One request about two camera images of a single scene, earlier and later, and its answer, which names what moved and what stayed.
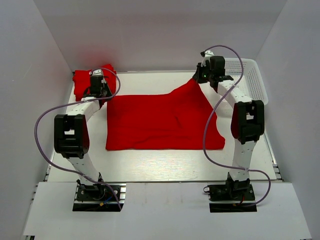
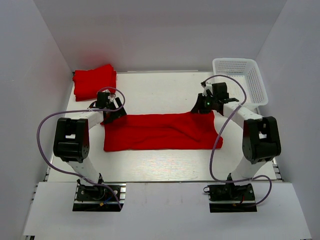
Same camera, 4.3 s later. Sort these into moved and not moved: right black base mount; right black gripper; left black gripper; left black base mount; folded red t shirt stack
Moved: right black gripper; left black gripper
Not moved: folded red t shirt stack; left black base mount; right black base mount
